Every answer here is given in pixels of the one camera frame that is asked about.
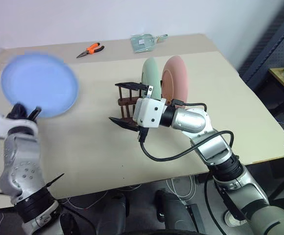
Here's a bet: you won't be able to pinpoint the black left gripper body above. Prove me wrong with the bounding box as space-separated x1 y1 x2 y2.
5 102 29 121

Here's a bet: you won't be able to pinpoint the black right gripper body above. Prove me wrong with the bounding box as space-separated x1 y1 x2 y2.
132 122 148 135

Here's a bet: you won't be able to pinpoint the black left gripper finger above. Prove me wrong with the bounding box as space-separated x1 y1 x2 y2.
27 106 43 122

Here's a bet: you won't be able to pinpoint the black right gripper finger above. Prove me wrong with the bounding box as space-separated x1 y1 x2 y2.
115 82 150 92
108 117 141 132

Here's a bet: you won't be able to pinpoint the blue plate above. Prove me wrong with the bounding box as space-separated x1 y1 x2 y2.
0 52 80 120

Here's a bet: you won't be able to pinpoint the dark wooden dish rack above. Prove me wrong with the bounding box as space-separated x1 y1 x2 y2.
117 86 141 124

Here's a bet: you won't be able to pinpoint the dark blue pegboard rack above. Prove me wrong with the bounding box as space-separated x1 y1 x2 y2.
238 0 284 85

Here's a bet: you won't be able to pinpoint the green plate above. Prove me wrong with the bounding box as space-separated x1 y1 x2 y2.
141 57 163 100

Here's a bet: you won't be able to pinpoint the beige cardboard sheet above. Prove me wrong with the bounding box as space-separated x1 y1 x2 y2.
0 50 284 212

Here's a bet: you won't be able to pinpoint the clear plastic bag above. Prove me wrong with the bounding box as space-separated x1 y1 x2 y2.
129 33 169 53

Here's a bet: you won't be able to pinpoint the pink plate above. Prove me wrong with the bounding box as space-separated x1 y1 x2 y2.
161 55 189 109

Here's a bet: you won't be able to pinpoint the dark rounded shape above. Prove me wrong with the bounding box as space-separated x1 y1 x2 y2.
155 189 182 224
102 193 131 235

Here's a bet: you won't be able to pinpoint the black box on floor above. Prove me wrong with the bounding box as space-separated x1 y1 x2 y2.
185 203 206 235

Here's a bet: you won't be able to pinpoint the yellow wooden side table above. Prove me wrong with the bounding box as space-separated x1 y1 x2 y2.
268 67 284 101

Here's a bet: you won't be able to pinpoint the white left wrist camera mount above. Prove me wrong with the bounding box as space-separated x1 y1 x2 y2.
0 109 39 141

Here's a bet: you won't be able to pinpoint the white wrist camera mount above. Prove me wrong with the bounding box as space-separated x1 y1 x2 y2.
133 97 167 129
0 109 39 141

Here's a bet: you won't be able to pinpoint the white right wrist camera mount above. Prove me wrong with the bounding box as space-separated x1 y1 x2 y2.
133 97 167 129

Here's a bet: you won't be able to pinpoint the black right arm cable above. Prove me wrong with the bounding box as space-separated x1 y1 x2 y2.
137 99 235 162

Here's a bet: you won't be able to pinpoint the orange handled pliers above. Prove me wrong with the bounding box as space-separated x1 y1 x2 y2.
76 43 105 59

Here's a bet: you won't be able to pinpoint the black cable tie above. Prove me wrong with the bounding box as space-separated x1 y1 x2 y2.
45 173 66 189

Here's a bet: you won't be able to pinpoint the white floor cable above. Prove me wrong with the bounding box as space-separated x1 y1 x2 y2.
166 175 197 204

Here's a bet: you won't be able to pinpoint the thin red white wires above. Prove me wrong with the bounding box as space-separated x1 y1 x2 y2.
65 190 109 212

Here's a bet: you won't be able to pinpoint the black hanging cable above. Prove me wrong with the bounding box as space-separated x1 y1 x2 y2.
204 172 229 235

